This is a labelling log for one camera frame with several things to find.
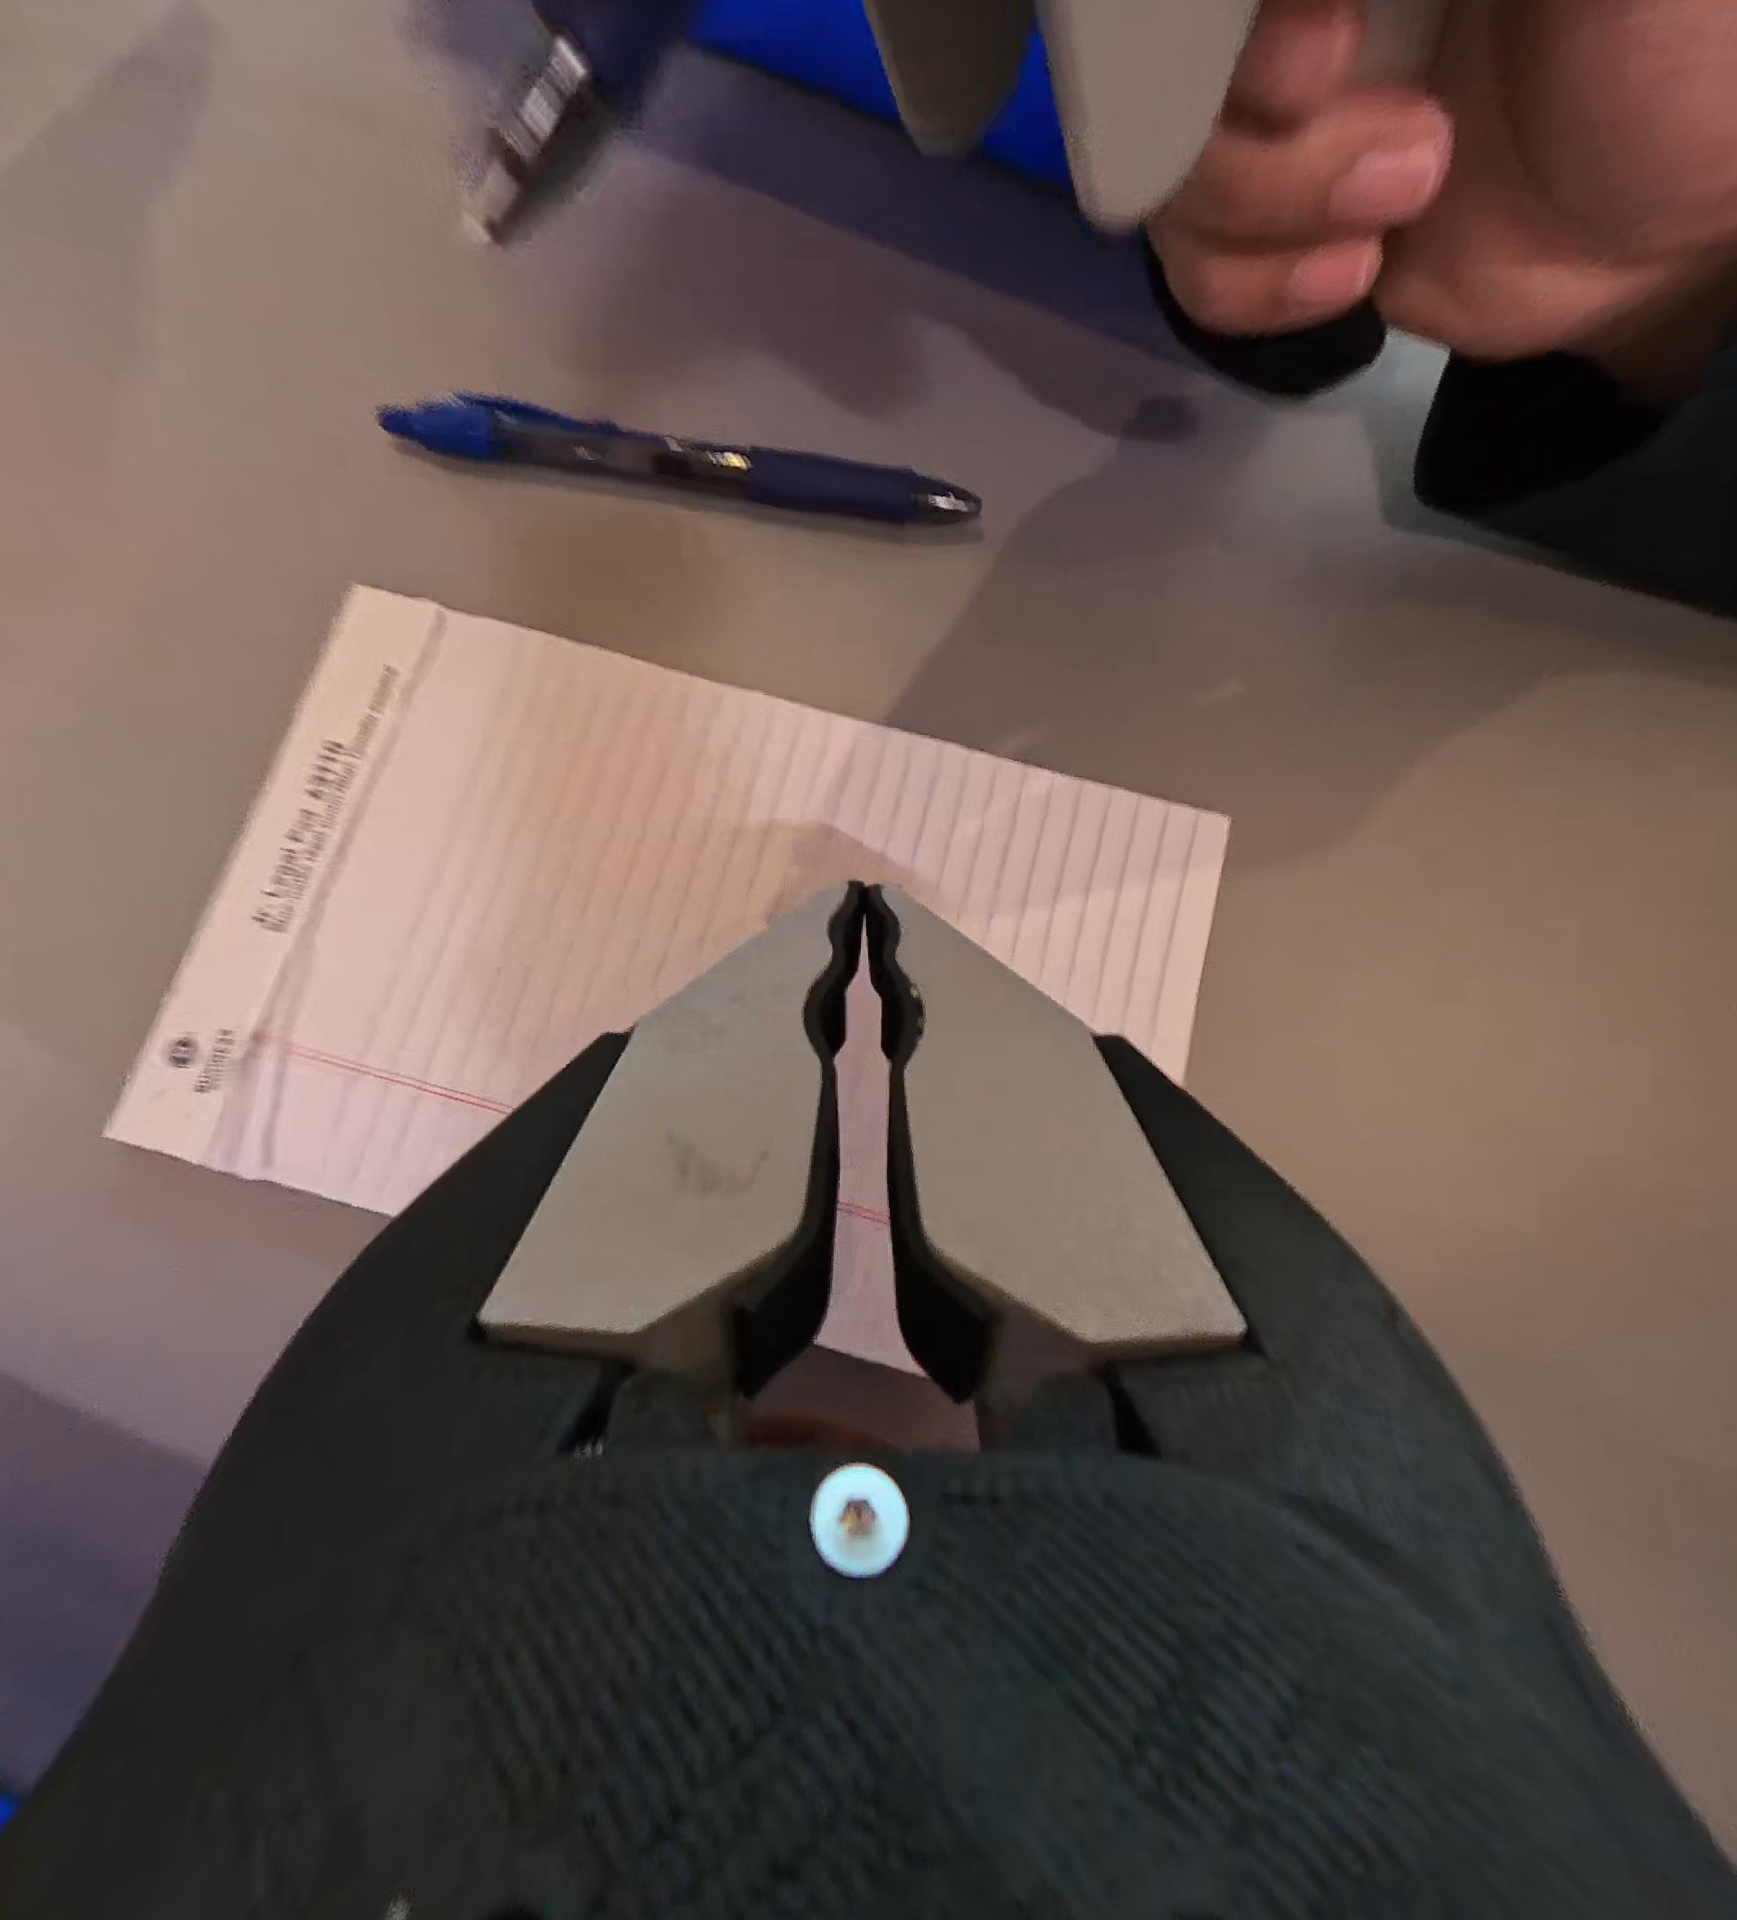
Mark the person's right hand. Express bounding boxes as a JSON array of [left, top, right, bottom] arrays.
[[1150, 0, 1737, 404]]

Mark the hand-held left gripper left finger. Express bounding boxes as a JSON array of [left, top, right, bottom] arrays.
[[475, 881, 868, 1399]]

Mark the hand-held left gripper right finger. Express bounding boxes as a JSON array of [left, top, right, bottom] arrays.
[[861, 883, 1250, 1404]]

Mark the blue retractable pen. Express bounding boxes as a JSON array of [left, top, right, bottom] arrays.
[[455, 0, 616, 247], [378, 392, 985, 526]]

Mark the white legal pad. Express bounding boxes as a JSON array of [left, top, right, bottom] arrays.
[[101, 581, 1233, 1374]]

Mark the person's right forearm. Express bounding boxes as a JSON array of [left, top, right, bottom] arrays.
[[1412, 193, 1737, 640]]

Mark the grey desk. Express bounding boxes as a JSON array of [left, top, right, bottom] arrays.
[[0, 0, 1737, 1920]]

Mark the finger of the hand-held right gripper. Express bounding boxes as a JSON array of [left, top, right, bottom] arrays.
[[865, 0, 1038, 159]]

